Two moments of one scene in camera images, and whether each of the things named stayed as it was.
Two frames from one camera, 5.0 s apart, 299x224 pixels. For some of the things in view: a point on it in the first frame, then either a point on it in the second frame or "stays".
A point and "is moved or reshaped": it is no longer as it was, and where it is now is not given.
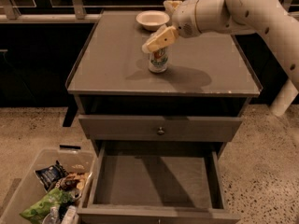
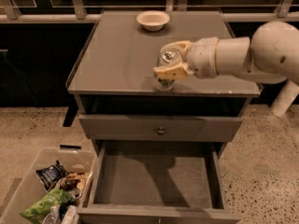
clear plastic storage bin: x=52 y=189 stays
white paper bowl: x=152 y=20 stays
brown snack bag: x=74 y=181 stays
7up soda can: x=158 y=60 is moved or reshaped
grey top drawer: x=162 y=128 stays
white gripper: x=185 y=19 to x=203 y=57
